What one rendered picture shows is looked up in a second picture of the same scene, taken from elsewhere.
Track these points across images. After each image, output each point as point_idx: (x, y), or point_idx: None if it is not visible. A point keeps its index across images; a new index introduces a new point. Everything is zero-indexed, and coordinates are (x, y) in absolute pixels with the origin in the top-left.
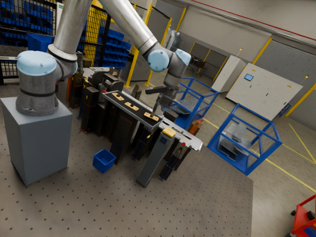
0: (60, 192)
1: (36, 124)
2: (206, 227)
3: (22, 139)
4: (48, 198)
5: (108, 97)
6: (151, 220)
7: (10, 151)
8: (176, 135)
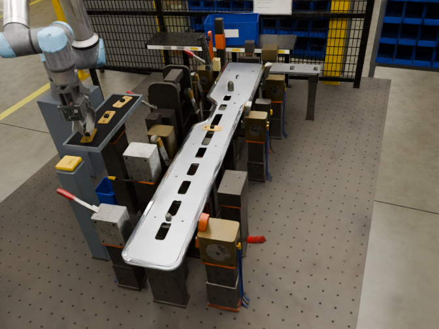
0: None
1: (47, 106)
2: None
3: (43, 115)
4: (55, 187)
5: (110, 98)
6: (40, 282)
7: None
8: (150, 211)
